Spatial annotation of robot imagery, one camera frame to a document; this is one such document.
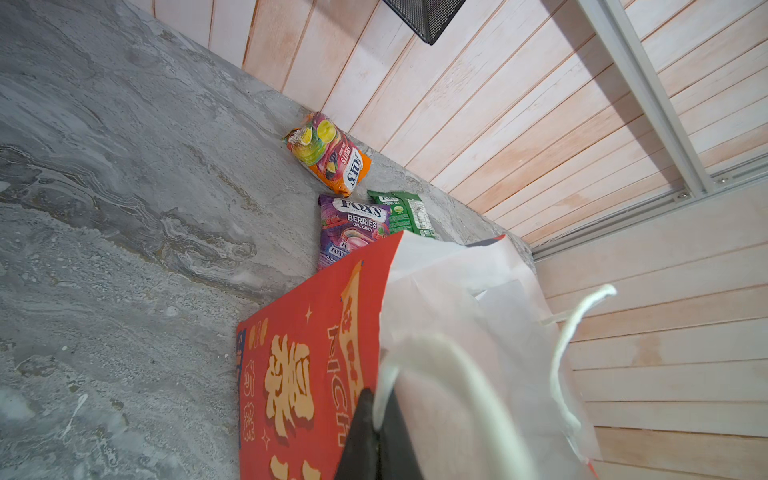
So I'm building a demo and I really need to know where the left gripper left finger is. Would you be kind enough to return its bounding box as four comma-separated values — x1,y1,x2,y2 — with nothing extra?
334,388,379,480

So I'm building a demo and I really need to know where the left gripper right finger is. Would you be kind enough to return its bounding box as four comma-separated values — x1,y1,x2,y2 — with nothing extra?
380,393,424,480

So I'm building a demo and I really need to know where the red paper gift bag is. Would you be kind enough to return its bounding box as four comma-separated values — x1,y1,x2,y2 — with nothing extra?
236,232,616,479

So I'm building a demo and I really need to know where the green snack packet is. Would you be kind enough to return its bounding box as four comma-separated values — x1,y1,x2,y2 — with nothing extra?
368,190,437,239

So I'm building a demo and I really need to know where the purple Fox's berries candy bag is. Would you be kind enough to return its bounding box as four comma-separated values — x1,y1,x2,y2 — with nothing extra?
317,195,391,270

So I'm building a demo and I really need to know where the orange Fox's fruits candy bag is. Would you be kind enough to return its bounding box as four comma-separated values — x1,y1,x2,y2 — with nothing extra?
283,112,372,197

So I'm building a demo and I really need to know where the black mesh basket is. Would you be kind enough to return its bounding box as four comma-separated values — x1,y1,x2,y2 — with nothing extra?
384,0,465,45

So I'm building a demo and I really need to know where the aluminium frame rail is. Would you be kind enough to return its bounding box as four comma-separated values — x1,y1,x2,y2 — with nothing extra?
532,1,767,261

